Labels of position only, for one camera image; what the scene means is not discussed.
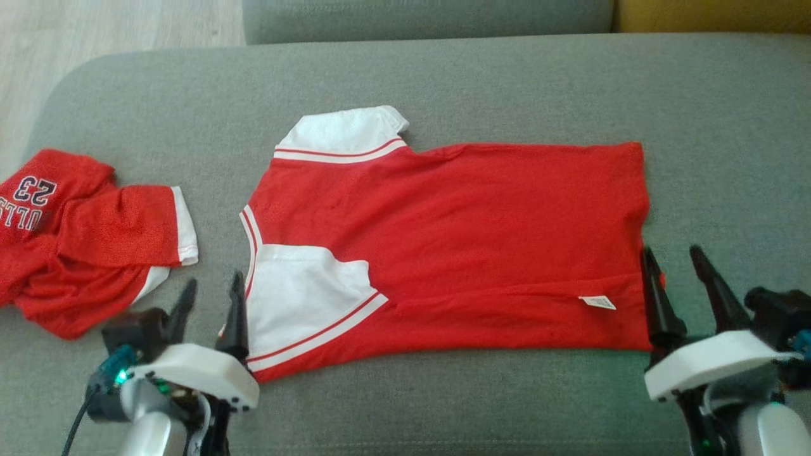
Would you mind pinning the red polo shirt white collar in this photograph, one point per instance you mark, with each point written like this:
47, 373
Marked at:
475, 234

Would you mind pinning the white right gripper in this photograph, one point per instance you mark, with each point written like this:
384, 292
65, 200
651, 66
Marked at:
709, 361

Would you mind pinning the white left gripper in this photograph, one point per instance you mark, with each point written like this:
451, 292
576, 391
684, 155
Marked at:
203, 373

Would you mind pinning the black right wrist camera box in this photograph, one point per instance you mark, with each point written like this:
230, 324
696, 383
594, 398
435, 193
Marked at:
782, 316

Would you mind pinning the long yellow sofa back cushion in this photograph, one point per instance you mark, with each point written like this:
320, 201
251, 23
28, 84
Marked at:
709, 14

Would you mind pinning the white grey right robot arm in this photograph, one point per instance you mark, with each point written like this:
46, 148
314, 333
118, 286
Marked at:
773, 437

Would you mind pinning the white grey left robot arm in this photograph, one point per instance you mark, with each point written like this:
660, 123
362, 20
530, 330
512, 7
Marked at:
152, 437

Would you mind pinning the red Bulls 23 jersey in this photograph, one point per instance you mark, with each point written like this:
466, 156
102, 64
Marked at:
127, 221

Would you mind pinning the large grey sofa seat cushion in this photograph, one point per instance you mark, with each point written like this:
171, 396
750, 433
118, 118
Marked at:
412, 19

